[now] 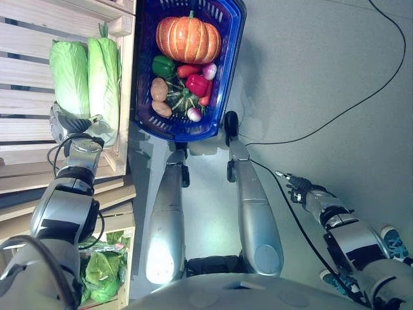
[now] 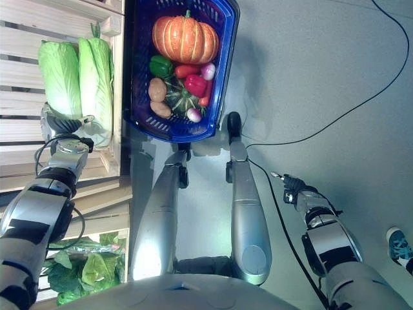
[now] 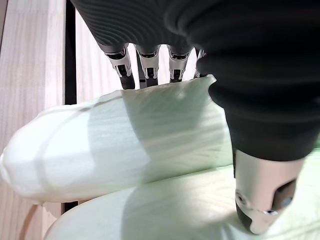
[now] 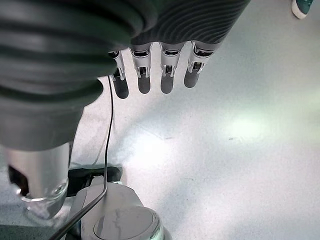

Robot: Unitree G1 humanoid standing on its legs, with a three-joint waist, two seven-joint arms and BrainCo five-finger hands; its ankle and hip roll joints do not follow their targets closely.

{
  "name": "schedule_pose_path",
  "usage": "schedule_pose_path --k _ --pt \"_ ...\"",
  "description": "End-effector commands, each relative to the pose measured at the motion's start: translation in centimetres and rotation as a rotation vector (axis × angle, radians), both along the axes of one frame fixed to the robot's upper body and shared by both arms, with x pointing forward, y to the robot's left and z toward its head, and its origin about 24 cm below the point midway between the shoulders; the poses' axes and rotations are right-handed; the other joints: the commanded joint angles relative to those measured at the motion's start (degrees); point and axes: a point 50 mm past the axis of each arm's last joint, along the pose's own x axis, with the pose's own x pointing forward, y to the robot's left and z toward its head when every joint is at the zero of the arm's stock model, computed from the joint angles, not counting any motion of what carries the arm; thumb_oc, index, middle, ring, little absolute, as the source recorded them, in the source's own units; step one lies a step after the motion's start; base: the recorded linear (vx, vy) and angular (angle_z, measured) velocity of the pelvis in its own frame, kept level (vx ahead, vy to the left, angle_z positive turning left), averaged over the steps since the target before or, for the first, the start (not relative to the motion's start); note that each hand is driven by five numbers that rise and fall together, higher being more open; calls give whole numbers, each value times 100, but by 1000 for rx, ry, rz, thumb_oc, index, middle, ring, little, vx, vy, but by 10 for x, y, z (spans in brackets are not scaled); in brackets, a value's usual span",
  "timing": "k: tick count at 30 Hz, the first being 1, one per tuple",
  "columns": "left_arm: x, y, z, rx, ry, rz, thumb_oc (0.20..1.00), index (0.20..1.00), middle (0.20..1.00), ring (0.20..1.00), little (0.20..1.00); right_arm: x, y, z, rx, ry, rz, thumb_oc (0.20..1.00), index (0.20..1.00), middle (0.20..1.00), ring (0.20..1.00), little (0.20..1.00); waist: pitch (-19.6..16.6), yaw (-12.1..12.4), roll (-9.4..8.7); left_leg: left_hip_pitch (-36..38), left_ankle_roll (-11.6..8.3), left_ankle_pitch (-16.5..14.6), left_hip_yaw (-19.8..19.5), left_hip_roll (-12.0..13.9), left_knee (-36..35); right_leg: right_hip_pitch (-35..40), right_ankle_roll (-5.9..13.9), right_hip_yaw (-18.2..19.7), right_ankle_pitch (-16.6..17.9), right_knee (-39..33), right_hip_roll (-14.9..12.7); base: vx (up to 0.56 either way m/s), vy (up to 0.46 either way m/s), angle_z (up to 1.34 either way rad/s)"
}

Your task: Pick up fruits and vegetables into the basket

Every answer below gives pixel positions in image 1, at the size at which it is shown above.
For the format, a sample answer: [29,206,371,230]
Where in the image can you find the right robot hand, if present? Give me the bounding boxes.
[275,170,312,204]

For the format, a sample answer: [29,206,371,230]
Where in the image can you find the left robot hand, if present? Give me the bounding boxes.
[48,102,104,143]

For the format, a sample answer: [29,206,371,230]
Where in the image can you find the blue plastic shopping basket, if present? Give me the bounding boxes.
[128,0,248,143]

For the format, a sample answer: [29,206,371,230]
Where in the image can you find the green napa cabbage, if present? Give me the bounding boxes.
[86,21,123,132]
[48,39,91,119]

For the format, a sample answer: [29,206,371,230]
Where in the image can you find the silver right robot leg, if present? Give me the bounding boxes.
[226,137,285,277]

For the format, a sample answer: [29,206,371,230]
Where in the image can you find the silver robot leg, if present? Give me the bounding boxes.
[226,137,285,277]
[145,149,190,285]

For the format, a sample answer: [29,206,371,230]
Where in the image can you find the large wooden slatted crate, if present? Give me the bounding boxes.
[0,0,137,178]

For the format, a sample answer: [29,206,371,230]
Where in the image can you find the wooden shelf boards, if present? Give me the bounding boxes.
[0,158,136,242]

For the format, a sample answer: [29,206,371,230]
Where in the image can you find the brown potato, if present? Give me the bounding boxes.
[150,77,168,102]
[151,100,174,118]

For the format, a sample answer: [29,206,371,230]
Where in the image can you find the dark right robot foot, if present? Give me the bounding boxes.
[223,110,240,147]

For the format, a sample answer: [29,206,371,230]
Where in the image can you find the person's teal shoe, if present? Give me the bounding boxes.
[319,269,361,300]
[379,225,411,261]

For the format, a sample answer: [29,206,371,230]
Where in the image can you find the green bell pepper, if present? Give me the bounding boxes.
[152,55,177,80]

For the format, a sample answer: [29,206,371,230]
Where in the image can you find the dark green striped squash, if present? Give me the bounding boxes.
[165,77,203,114]

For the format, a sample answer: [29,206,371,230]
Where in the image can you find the pink white radish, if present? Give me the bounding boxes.
[186,106,207,123]

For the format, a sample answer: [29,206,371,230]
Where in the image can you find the silver robot torso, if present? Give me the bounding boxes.
[124,254,361,310]

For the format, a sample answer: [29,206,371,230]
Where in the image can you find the red tomato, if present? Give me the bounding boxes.
[176,64,203,79]

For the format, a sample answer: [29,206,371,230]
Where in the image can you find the red bell pepper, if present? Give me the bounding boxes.
[185,74,209,98]

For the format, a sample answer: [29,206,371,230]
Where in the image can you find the orange carrot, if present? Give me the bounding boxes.
[198,80,214,107]

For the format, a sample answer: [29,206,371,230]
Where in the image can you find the silver left robot leg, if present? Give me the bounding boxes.
[145,149,190,285]

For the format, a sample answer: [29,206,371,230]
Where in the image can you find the large orange pumpkin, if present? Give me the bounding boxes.
[156,10,222,65]

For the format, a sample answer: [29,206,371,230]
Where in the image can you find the purple white onion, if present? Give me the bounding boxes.
[202,62,218,81]

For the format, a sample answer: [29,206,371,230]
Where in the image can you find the green leaf lettuce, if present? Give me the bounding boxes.
[79,231,130,304]

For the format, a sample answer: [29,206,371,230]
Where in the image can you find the small wooden crate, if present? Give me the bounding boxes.
[76,225,136,309]

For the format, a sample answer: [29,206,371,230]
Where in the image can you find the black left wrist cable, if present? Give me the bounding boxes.
[46,134,97,177]

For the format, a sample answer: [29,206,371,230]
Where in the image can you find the black floor cable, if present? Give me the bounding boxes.
[244,0,407,301]

